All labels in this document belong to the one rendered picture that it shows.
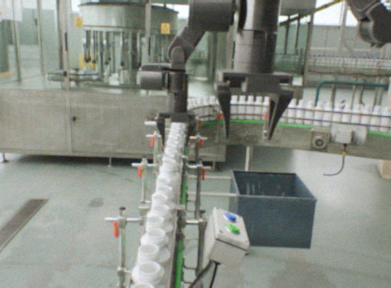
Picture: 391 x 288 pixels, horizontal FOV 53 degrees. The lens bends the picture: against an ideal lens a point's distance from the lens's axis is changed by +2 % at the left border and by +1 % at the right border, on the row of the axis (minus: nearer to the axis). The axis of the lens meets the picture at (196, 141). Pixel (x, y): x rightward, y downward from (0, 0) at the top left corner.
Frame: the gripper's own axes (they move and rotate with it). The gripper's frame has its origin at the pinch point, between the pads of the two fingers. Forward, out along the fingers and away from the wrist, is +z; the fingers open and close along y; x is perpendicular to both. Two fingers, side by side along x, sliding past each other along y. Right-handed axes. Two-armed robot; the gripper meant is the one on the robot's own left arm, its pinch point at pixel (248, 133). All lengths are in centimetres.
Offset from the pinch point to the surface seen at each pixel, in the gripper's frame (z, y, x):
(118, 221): 32, -26, 34
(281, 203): 47, 29, 86
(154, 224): 23.6, -15.1, 16.3
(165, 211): 23.5, -13.2, 22.6
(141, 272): 23.6, -15.5, -0.9
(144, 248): 24.2, -16.1, 7.6
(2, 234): 139, -150, 222
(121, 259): 43, -25, 35
